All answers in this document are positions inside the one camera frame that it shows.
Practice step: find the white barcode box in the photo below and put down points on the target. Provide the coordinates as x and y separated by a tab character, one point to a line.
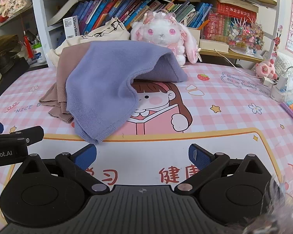
70	28

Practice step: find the white flat box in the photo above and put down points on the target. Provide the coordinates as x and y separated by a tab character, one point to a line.
213	45

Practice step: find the grey leaning book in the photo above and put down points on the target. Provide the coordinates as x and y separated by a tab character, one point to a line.
66	9

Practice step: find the red tassel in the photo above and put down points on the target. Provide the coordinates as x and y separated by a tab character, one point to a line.
27	43

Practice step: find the red cartoon wall sticker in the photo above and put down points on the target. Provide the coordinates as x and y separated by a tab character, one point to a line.
276	42

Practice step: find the white wooden bookshelf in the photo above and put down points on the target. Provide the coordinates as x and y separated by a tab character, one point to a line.
37	17

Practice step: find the bunch of pens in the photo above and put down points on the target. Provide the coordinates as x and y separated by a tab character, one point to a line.
35	39

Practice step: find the row of colourful books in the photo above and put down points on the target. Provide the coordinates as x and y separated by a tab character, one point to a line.
127	9

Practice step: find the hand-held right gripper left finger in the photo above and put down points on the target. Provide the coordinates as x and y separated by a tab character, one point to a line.
85	157

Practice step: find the grey white blanket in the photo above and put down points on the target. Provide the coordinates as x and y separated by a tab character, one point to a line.
285	62

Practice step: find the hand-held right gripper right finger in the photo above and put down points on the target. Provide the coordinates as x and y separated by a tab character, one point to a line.
197	154

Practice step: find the pale fluffy fur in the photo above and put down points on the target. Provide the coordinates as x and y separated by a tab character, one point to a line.
280	207

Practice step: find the olive cloth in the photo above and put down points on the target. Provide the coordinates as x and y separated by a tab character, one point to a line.
3	43

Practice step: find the white pink plush bunny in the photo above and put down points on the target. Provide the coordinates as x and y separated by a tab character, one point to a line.
161	33

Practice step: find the pink checkered cartoon desk mat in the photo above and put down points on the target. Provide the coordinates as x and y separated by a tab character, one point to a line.
222	126

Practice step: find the white side shelf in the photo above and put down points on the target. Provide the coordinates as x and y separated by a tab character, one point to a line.
12	22

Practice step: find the pink plush pig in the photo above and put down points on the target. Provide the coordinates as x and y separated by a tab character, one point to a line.
266	69

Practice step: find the bundle of purple sticks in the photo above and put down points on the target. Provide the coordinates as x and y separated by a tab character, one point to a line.
287	108

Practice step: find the mauve knit sweater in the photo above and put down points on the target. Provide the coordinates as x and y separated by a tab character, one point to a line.
59	87

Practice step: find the red boxed book set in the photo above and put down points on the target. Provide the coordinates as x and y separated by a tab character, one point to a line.
224	17

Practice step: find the white jar with green lid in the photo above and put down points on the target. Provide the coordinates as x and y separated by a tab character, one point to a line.
40	54

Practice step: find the colourful bead flower ornament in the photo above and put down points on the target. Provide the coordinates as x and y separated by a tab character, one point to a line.
246	35

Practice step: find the small white charger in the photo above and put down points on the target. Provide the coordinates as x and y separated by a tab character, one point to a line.
267	81

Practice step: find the cream printed t-shirt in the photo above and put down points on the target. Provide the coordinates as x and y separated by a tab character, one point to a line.
102	33

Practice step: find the cream open box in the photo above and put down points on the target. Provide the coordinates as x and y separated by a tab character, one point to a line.
194	34

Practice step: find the purple knit sweater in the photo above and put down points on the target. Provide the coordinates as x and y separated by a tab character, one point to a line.
100	82

